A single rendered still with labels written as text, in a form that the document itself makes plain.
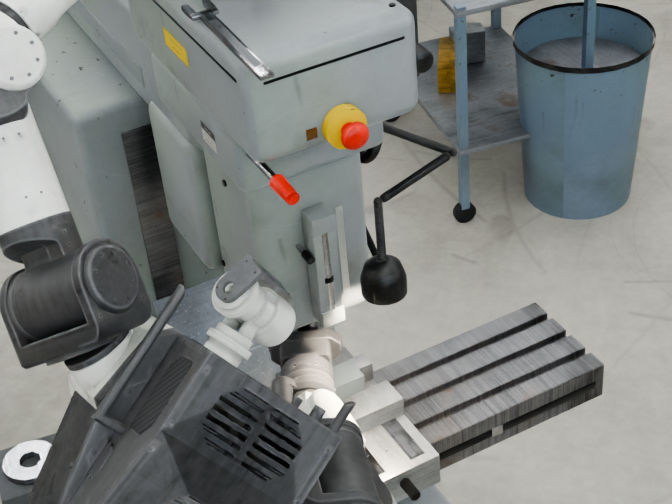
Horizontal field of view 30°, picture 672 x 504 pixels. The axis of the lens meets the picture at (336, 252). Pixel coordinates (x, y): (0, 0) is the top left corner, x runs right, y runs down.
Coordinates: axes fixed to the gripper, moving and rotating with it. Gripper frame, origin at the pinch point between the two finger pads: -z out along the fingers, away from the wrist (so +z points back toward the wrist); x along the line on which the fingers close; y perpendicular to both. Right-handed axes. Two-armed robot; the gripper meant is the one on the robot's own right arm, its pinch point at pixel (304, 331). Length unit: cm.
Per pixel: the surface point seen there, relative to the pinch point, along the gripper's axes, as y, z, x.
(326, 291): -17.6, 12.0, -4.8
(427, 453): 20.4, 11.8, -19.1
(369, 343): 122, -137, -13
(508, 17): 120, -351, -93
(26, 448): 7, 15, 48
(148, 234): -4.6, -27.2, 28.2
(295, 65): -63, 23, -4
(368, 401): 16.4, 1.7, -9.8
